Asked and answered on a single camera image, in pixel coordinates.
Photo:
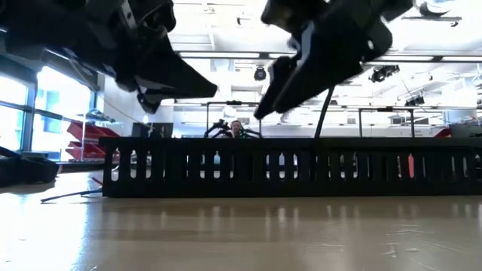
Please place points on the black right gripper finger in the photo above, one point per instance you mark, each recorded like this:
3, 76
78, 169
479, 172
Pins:
324, 64
280, 75

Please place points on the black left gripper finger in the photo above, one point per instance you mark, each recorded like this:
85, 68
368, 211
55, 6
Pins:
180, 81
150, 104

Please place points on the thin brown zip tie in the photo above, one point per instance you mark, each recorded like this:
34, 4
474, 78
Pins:
324, 113

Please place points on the background black robot arm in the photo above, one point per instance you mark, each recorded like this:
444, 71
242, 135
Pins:
252, 133
218, 126

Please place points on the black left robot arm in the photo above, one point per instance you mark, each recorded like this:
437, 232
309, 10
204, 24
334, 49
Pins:
37, 30

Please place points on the black monitor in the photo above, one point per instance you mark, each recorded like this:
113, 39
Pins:
158, 130

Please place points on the black ceiling spotlight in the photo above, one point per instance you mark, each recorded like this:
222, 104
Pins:
384, 73

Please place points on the red storage shelf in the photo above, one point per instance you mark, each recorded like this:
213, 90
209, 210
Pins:
90, 131

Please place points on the person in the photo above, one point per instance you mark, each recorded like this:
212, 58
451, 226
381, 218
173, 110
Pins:
236, 128

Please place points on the black background box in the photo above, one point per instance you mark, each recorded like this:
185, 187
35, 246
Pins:
467, 131

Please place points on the black overhead camera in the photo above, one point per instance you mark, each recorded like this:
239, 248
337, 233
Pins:
260, 73

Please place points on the background black rig frame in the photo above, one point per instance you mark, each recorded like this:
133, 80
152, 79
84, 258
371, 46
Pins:
386, 109
233, 102

